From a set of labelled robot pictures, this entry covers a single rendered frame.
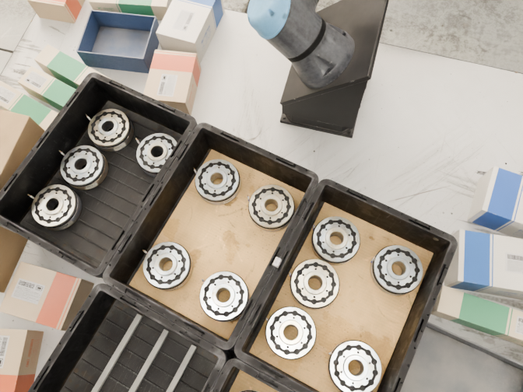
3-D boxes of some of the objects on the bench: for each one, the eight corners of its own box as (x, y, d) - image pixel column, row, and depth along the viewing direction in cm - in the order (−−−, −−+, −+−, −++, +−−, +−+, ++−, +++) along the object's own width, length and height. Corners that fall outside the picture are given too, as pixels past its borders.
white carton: (444, 286, 108) (458, 280, 99) (446, 238, 111) (459, 229, 103) (531, 300, 106) (552, 296, 97) (529, 251, 109) (550, 243, 101)
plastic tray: (527, 370, 101) (538, 371, 96) (502, 461, 95) (514, 467, 90) (411, 318, 106) (417, 316, 101) (381, 401, 100) (386, 404, 95)
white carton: (188, 1, 140) (183, -21, 132) (224, 11, 138) (220, -12, 130) (163, 53, 134) (155, 33, 126) (200, 63, 132) (194, 43, 124)
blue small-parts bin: (85, 66, 134) (75, 51, 127) (100, 26, 138) (90, 9, 132) (150, 74, 132) (143, 59, 125) (162, 32, 137) (156, 15, 130)
